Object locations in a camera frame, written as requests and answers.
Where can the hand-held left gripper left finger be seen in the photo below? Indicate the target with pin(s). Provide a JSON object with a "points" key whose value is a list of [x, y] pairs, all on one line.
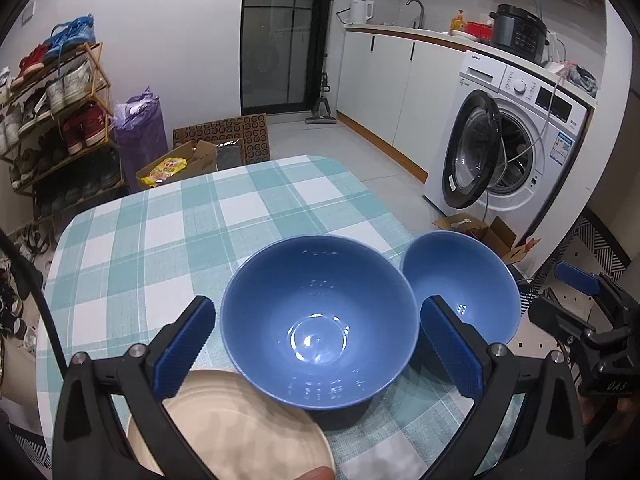
{"points": [[185, 347]]}

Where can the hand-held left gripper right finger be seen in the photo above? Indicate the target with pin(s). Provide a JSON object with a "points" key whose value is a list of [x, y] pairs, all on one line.
{"points": [[450, 355]]}

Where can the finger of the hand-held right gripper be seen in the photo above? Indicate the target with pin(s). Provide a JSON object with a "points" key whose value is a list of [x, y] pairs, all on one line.
{"points": [[575, 276], [555, 317]]}

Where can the blue bowl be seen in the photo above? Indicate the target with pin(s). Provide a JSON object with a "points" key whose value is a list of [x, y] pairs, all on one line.
{"points": [[465, 270], [320, 310]]}

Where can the large cream plate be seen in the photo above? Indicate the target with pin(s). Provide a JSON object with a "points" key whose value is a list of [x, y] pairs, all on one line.
{"points": [[240, 420]]}

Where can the person's right hand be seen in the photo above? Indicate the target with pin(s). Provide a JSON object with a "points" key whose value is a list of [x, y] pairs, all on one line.
{"points": [[607, 425]]}

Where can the person's left hand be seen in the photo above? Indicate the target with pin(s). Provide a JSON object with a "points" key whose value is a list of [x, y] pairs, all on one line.
{"points": [[316, 474]]}

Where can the black white patterned rug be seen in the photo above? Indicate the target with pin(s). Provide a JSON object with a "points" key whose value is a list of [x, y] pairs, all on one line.
{"points": [[600, 245]]}

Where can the small cardboard box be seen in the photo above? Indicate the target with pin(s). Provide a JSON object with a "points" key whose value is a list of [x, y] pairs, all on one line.
{"points": [[495, 235]]}

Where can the teal checkered tablecloth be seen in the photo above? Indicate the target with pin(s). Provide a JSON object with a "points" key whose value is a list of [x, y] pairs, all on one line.
{"points": [[150, 240]]}

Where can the white washing machine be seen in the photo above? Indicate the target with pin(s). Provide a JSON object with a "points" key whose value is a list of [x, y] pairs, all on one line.
{"points": [[540, 120]]}

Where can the yellow snack packet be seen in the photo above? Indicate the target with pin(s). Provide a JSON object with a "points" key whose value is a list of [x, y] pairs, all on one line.
{"points": [[165, 170]]}

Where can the pile of dark shoes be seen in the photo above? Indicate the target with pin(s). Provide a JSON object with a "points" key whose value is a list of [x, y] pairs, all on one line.
{"points": [[22, 270]]}

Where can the open cardboard box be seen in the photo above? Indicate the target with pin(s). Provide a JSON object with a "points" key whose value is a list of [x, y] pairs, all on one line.
{"points": [[200, 160]]}

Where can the dark foil pack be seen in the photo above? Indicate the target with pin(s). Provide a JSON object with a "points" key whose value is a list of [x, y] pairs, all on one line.
{"points": [[230, 155]]}

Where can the pile of clothes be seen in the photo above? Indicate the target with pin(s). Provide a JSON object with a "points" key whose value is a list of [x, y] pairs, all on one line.
{"points": [[575, 75]]}

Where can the purple plastic bag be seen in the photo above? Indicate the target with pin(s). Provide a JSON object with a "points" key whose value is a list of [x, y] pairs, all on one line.
{"points": [[142, 135]]}

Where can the black pressure cooker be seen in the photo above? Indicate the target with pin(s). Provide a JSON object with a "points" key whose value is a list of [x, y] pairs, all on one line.
{"points": [[517, 32]]}

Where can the white kitchen cabinet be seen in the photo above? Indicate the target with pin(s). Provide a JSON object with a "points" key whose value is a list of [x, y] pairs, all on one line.
{"points": [[385, 85]]}

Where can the wooden shoe rack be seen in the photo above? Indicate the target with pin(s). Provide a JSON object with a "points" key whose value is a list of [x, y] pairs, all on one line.
{"points": [[100, 90]]}

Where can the upright vacuum cleaner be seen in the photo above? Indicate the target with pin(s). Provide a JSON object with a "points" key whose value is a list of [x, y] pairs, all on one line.
{"points": [[322, 105]]}

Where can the orange bottle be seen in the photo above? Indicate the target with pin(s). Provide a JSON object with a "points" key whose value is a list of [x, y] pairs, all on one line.
{"points": [[457, 22]]}

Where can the shoe rack with shoes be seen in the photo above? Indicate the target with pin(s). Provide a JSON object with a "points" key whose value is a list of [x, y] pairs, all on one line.
{"points": [[55, 90]]}

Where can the metal kitchen faucet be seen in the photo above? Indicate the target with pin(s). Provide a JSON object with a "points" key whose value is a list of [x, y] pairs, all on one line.
{"points": [[417, 10]]}

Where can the black framed glass door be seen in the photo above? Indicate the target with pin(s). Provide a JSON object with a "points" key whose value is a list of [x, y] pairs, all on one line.
{"points": [[285, 35]]}

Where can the white electric kettle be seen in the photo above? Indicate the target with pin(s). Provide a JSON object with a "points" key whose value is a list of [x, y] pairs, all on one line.
{"points": [[359, 11]]}

